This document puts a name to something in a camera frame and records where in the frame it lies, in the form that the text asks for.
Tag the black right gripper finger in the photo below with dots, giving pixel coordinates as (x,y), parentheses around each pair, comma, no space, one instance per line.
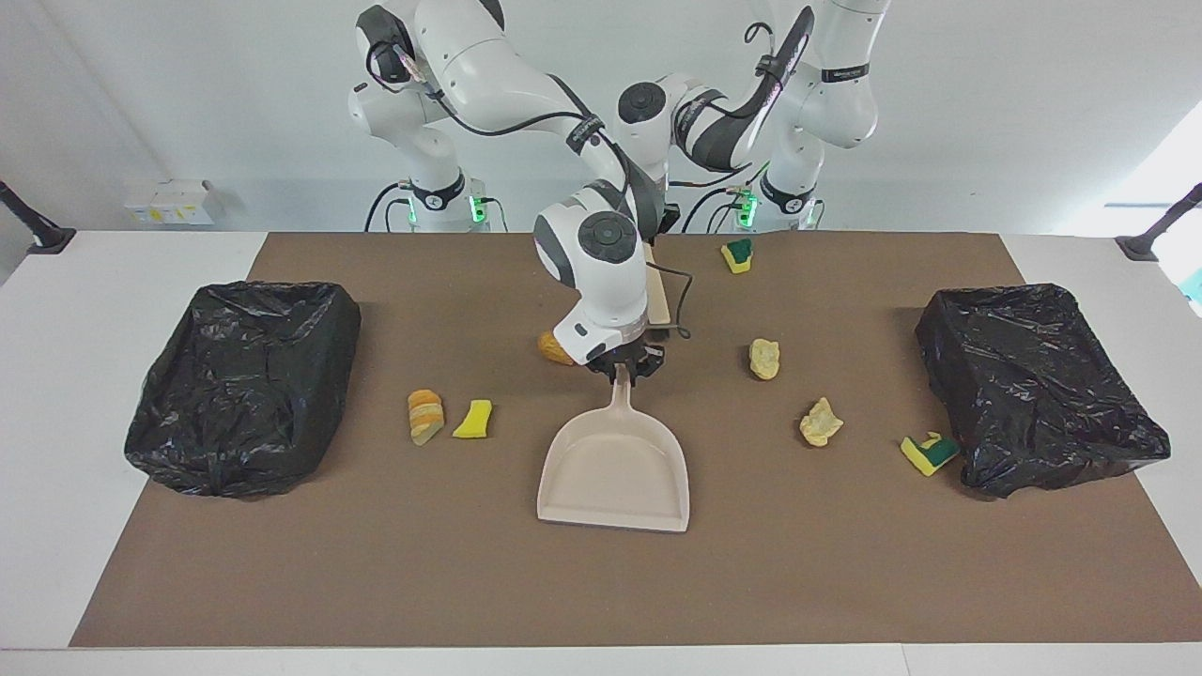
(610,374)
(639,373)

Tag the notched green yellow sponge piece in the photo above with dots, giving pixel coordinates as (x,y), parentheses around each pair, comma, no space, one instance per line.
(930,457)

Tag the orange striped sponge piece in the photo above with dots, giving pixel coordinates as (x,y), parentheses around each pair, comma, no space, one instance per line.
(424,416)

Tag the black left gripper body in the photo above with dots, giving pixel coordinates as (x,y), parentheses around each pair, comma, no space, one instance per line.
(668,219)

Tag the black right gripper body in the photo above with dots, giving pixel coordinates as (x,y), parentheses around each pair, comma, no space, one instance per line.
(624,355)

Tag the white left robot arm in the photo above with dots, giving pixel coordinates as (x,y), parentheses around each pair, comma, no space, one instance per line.
(836,103)

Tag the beige plastic dustpan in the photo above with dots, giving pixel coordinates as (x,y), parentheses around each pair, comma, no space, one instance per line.
(610,469)

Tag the brown table mat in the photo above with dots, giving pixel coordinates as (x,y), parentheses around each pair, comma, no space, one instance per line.
(376,563)

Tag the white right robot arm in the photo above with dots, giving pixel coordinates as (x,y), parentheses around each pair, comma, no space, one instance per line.
(488,66)

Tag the white cardboard boxes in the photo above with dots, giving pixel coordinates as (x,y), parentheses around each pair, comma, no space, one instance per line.
(169,202)

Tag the beige brush with black bristles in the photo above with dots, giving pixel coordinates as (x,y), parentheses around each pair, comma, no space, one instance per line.
(659,291)

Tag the bin with black trash bag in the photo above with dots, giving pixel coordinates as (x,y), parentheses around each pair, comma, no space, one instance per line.
(1033,394)
(244,394)

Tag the beige foam lump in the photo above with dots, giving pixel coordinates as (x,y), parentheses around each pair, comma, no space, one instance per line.
(820,424)
(764,360)

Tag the black camera stand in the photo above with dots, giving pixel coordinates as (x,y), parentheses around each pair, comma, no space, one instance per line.
(47,237)
(1141,246)

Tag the plain yellow sponge piece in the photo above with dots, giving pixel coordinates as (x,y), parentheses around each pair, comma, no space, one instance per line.
(474,420)

